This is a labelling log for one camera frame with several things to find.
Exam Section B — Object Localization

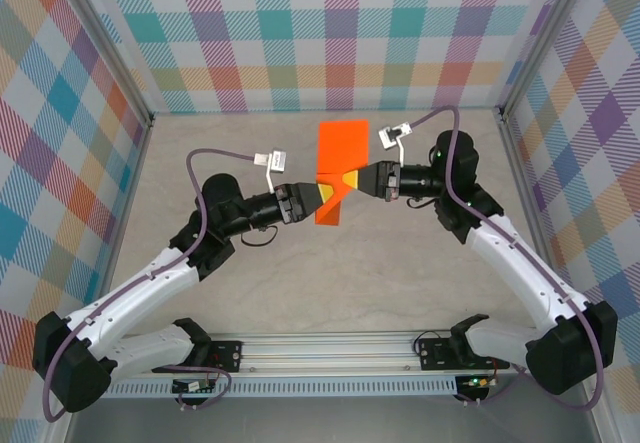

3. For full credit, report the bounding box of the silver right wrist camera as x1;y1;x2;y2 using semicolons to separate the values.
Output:
378;123;414;164

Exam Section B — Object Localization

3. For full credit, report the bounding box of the long aluminium mounting rail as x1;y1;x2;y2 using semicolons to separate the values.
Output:
119;331;531;377

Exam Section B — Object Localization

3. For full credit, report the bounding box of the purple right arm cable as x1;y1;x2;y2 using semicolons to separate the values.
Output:
409;105;604;412

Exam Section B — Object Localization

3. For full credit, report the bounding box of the grey metal panel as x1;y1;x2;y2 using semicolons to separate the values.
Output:
62;396;601;443

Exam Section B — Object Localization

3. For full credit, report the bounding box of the aluminium frame post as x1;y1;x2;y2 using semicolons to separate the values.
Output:
58;0;155;129
492;0;599;124

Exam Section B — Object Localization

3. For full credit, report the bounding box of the thin black left gripper wire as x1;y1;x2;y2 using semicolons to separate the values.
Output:
238;224;280;248

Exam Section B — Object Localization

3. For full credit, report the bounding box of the aluminium side rail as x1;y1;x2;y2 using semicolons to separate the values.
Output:
494;107;564;299
94;115;156;314

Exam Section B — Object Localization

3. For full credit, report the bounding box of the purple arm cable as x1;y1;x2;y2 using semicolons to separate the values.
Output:
409;105;604;412
42;147;259;423

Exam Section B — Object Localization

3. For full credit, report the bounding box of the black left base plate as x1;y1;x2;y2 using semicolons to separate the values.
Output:
209;338;244;374

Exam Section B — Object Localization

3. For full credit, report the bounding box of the left small circuit board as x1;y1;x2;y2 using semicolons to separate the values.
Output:
172;378;216;394

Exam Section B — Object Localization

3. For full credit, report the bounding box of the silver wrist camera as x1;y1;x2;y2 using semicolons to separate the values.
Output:
253;150;289;194
378;123;414;164

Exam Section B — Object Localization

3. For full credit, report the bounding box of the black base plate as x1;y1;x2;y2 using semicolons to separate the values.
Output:
209;338;244;374
417;337;511;372

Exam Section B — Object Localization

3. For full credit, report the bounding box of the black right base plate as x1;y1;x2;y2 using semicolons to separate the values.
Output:
417;337;511;372

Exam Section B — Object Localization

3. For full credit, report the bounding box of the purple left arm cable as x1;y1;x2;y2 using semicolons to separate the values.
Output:
42;147;259;423

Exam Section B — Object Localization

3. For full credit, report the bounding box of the thin black base wire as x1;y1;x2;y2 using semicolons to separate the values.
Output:
413;331;451;359

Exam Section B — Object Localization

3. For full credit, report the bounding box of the slotted grey cable tray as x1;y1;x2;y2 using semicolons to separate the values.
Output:
102;380;459;398

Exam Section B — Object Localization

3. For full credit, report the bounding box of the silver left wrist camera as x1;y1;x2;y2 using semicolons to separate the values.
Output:
253;150;289;194

